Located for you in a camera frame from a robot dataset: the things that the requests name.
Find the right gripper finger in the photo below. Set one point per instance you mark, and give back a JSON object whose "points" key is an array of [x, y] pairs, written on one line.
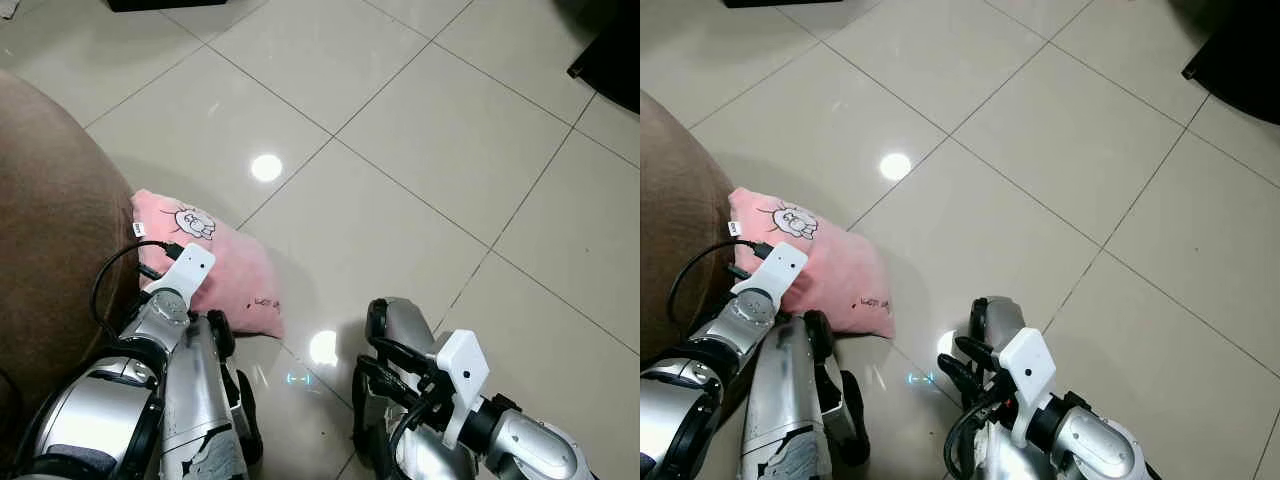
{"points": [[395, 350], [975, 348], [965, 378], [380, 380]]}

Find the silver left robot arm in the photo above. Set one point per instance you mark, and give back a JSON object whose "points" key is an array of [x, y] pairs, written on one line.
{"points": [[95, 410], [670, 410]]}

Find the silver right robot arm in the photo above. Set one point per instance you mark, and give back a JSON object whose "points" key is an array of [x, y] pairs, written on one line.
{"points": [[540, 450], [1095, 445]]}

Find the pink cartoon print pillow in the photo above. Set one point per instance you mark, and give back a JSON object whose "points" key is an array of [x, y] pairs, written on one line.
{"points": [[235, 270], [840, 270]]}

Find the brown fabric sofa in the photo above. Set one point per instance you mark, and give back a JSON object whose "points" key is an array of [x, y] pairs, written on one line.
{"points": [[675, 210], [50, 230]]}

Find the black furniture corner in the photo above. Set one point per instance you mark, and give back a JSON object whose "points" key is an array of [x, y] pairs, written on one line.
{"points": [[612, 55], [1240, 60]]}

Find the black flat furniture base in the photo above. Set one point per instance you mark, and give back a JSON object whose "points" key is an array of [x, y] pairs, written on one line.
{"points": [[165, 4], [785, 3]]}

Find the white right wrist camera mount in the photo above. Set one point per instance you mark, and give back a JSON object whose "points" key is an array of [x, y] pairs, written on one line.
{"points": [[462, 372], [1030, 370]]}

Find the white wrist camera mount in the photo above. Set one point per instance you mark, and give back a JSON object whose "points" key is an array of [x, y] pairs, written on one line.
{"points": [[1030, 370], [782, 268], [462, 372], [188, 268]]}

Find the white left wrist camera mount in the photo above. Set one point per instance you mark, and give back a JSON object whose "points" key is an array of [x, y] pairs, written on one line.
{"points": [[782, 268], [188, 268]]}

